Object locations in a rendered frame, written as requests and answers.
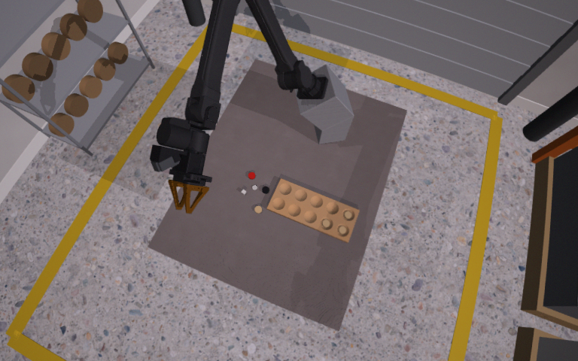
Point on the orange tray with round pockets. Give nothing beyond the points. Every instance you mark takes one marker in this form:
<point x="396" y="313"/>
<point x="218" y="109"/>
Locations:
<point x="311" y="209"/>

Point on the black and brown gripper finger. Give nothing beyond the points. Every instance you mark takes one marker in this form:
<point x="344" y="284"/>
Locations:
<point x="173" y="184"/>
<point x="187" y="189"/>

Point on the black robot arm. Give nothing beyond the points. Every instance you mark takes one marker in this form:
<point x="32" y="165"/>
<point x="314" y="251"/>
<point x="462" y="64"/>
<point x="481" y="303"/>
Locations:
<point x="292" y="74"/>

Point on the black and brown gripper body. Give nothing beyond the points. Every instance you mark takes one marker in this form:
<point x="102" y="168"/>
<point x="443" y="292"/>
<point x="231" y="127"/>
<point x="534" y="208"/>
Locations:
<point x="192" y="179"/>

